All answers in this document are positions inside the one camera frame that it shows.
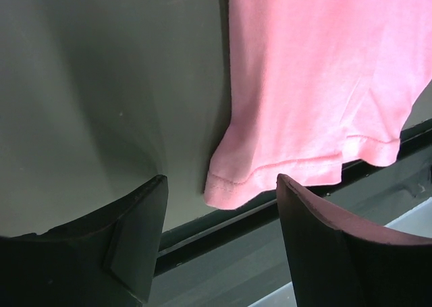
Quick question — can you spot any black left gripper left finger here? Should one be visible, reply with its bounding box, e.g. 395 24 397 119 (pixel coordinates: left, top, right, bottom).
1 175 168 306

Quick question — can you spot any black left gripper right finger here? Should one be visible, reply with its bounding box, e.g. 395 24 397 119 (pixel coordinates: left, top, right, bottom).
276 174 431 306

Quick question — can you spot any light pink t shirt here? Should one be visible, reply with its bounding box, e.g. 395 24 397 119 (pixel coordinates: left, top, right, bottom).
204 0 431 210

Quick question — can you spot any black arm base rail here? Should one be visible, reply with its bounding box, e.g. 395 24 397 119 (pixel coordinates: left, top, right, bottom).
148 121 431 306

